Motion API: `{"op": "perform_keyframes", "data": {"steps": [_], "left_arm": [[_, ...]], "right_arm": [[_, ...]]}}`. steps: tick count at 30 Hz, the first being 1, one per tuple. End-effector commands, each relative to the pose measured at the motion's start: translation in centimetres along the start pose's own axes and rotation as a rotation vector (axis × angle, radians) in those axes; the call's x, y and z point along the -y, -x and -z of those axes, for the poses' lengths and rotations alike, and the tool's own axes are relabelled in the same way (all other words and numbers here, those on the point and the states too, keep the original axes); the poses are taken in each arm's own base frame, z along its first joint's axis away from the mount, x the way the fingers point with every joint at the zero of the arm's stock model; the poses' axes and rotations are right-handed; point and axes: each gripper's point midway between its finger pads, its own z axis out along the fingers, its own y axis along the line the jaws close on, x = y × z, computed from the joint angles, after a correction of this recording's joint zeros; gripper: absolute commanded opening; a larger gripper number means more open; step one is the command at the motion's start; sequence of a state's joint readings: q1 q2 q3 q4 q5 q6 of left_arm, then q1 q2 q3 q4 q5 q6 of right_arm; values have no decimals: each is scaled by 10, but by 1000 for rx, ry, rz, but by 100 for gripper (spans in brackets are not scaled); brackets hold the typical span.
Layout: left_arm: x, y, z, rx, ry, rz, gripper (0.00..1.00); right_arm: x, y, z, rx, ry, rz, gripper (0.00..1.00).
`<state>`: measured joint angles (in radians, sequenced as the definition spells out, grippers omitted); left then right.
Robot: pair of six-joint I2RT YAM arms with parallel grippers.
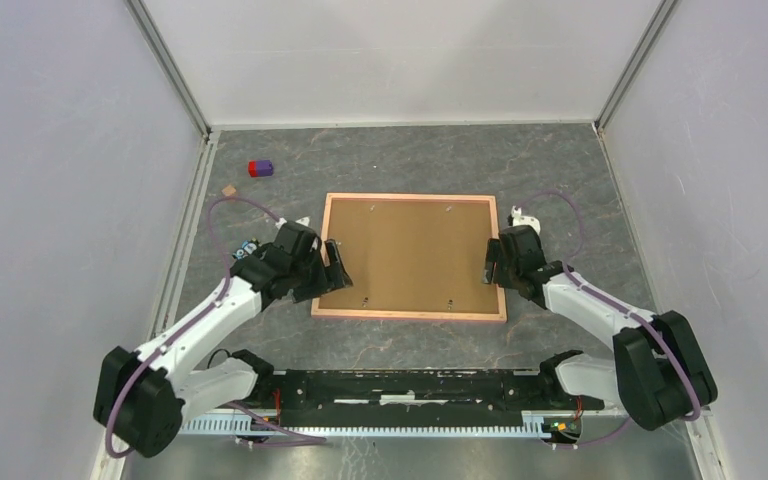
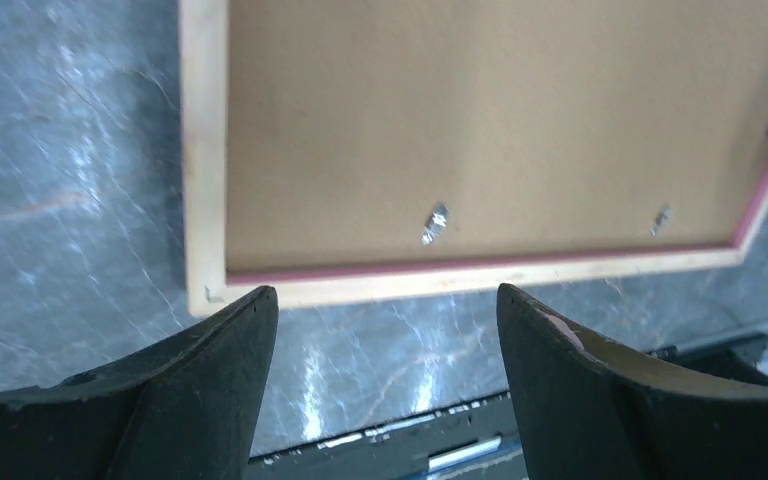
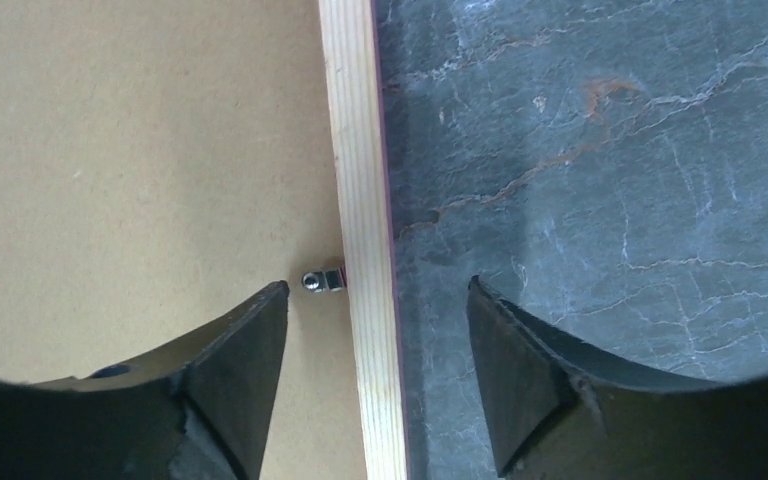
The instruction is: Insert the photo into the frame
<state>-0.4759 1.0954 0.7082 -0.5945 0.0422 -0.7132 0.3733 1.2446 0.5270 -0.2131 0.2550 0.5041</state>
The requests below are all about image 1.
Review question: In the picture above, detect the pink wooden picture frame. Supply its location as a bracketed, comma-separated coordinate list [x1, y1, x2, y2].
[310, 192, 509, 325]

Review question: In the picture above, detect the red purple toy block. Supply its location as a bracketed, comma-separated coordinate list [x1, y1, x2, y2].
[247, 159, 274, 178]

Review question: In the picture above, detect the brown cardboard backing board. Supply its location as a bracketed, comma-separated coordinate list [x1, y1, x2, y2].
[318, 198, 501, 316]

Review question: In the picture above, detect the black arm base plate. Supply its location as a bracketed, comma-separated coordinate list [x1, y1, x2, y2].
[240, 369, 605, 428]

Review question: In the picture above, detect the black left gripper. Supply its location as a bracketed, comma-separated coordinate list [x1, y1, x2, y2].
[289, 239, 352, 304]

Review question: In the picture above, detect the aluminium rail at front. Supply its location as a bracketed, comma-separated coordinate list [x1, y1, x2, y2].
[110, 369, 713, 417]

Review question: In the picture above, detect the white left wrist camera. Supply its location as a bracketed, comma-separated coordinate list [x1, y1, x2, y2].
[275, 217, 312, 232]

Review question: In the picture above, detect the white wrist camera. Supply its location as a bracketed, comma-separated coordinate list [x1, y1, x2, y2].
[275, 217, 312, 232]
[507, 205, 541, 234]

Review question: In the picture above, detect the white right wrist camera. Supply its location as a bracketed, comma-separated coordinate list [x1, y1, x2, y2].
[507, 205, 541, 234]

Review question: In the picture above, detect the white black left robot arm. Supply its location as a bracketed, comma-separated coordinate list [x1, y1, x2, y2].
[93, 222, 353, 458]

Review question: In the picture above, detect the slotted white cable duct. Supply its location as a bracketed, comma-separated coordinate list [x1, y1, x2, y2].
[179, 411, 551, 440]

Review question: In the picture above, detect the small blue owl toy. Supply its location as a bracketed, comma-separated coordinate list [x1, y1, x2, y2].
[232, 239, 260, 260]

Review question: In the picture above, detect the small brown wooden cube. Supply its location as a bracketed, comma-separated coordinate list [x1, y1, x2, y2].
[221, 185, 237, 197]

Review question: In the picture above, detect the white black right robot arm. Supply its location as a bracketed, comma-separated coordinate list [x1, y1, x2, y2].
[483, 225, 719, 431]

